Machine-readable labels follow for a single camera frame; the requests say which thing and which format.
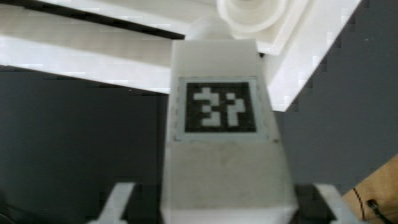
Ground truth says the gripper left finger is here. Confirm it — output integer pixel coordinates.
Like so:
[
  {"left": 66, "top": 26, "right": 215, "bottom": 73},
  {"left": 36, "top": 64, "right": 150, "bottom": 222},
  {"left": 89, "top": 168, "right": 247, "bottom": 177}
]
[{"left": 87, "top": 182, "right": 135, "bottom": 224}]

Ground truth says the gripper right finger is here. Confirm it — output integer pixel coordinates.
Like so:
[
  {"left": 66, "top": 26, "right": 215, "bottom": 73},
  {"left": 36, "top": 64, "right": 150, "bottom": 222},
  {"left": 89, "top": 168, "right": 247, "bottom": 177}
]
[{"left": 315, "top": 184, "right": 368, "bottom": 224}]

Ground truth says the white table leg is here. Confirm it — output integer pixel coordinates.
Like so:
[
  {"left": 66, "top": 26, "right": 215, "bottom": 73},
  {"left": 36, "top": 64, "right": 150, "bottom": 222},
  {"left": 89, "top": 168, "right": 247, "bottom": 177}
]
[{"left": 160, "top": 14, "right": 299, "bottom": 224}]

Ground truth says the white square table top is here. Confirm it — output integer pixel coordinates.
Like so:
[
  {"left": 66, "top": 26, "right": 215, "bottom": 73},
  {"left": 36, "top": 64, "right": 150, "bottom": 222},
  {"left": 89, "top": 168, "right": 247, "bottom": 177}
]
[{"left": 41, "top": 0, "right": 311, "bottom": 55}]

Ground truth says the white front fence wall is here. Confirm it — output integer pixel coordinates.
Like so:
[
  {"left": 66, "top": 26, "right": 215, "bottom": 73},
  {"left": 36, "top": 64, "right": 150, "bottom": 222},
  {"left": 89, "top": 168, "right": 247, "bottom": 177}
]
[{"left": 0, "top": 3, "right": 173, "bottom": 93}]

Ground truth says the white fence wall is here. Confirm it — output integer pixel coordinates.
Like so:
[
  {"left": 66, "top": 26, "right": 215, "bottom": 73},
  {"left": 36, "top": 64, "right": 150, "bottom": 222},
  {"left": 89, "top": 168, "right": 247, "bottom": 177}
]
[
  {"left": 263, "top": 0, "right": 361, "bottom": 112},
  {"left": 0, "top": 3, "right": 173, "bottom": 93}
]

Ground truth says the white right fence wall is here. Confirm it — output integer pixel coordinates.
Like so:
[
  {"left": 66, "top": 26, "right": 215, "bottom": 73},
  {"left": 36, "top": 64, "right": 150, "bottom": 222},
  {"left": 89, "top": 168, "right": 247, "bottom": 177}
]
[{"left": 263, "top": 0, "right": 361, "bottom": 112}]

